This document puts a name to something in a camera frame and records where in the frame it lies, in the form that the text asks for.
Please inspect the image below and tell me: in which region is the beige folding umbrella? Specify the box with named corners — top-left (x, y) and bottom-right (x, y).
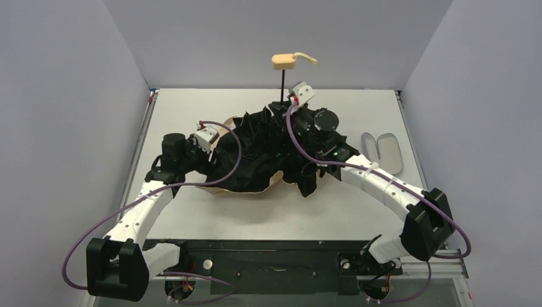
top-left (203, 51), bottom-right (348, 199)

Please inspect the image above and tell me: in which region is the lilac umbrella case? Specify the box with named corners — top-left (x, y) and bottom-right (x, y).
top-left (360, 132), bottom-right (404, 175)

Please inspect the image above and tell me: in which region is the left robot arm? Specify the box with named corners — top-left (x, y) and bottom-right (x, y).
top-left (86, 133), bottom-right (213, 302)

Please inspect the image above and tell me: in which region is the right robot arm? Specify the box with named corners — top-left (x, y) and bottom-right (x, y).
top-left (283, 106), bottom-right (459, 264)

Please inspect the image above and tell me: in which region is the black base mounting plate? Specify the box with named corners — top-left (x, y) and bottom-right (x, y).
top-left (162, 250), bottom-right (403, 296)

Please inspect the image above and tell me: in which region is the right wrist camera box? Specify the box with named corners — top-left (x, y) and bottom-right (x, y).
top-left (288, 81), bottom-right (315, 112)

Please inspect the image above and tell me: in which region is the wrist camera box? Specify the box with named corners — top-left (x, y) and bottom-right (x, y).
top-left (193, 124), bottom-right (219, 154)
top-left (288, 81), bottom-right (315, 112)

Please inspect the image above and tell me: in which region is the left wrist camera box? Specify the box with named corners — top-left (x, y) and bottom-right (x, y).
top-left (193, 124), bottom-right (219, 154)

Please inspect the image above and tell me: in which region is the aluminium rail base frame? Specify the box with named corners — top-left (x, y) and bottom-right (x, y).
top-left (134, 246), bottom-right (473, 306)

